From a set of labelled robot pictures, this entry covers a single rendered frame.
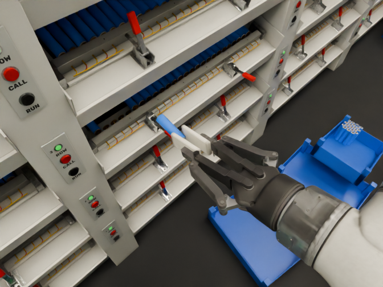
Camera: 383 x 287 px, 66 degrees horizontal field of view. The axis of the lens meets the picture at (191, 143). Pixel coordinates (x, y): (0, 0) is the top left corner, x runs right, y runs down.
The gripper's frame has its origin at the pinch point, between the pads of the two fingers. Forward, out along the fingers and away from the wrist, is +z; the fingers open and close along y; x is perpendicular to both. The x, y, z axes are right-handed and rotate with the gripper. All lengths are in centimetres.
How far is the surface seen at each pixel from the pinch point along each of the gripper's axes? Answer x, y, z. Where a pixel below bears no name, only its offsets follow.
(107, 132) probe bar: 3.6, 7.2, 20.1
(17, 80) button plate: -19.5, 17.4, 8.4
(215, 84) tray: 7.8, -23.3, 17.8
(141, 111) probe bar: 3.7, -1.8, 20.0
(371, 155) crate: 65, -80, -10
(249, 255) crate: 64, -13, -1
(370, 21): 42, -146, 28
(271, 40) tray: 6, -47, 18
